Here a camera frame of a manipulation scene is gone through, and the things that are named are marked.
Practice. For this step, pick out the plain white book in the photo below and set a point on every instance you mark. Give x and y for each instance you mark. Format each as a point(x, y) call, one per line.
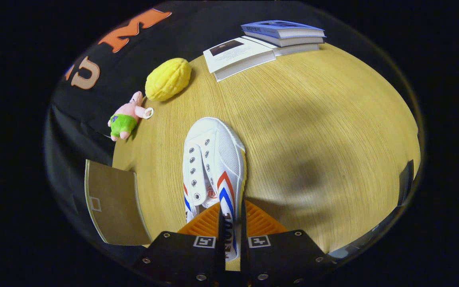
point(297, 50)

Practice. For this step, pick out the blue cover book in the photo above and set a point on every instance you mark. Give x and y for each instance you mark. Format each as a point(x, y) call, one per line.
point(281, 30)

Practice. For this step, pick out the yellow bread plush toy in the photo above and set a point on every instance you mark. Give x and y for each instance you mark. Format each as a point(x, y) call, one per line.
point(167, 79)

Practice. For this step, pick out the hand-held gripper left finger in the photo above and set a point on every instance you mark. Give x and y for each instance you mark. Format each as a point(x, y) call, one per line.
point(220, 259)

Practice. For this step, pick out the white book with dark photo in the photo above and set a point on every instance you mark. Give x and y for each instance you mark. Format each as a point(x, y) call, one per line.
point(237, 56)

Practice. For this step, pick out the pink starfish plush toy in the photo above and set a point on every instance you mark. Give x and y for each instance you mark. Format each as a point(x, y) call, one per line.
point(124, 123)

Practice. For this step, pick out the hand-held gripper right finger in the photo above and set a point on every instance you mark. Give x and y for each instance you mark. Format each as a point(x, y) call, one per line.
point(244, 259)

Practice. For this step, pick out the white striped canvas shoe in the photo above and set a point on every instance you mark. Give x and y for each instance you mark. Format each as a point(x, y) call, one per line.
point(213, 159)

